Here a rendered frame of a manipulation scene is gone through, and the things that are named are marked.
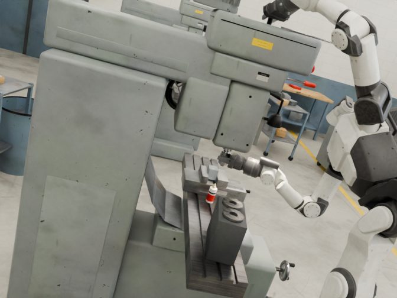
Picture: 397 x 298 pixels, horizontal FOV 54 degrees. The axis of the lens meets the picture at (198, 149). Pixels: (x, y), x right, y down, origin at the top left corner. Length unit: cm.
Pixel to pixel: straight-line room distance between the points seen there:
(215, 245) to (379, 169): 69
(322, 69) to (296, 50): 724
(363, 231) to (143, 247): 101
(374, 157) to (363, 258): 39
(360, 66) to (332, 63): 750
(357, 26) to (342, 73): 765
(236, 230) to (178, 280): 63
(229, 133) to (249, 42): 41
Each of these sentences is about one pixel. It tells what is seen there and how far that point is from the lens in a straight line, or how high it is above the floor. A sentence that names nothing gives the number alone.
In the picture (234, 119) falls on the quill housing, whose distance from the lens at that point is 176.
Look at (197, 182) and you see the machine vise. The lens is 208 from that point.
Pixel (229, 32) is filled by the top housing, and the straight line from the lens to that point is 166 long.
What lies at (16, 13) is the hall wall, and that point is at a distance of 883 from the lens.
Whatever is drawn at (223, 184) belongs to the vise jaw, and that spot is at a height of 105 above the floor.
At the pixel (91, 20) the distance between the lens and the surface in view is 169.
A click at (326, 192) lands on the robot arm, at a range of 195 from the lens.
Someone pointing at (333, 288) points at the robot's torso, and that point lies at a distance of 173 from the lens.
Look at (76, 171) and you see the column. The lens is 174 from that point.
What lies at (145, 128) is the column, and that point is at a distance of 162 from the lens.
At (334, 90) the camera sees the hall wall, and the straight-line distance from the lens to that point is 915.
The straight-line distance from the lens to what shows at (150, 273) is 207.
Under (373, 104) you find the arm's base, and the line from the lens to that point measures 155.
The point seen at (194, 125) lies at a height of 140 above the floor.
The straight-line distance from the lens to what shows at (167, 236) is 193.
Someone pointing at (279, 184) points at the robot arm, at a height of 120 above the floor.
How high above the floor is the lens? 188
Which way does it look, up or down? 20 degrees down
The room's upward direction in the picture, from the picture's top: 17 degrees clockwise
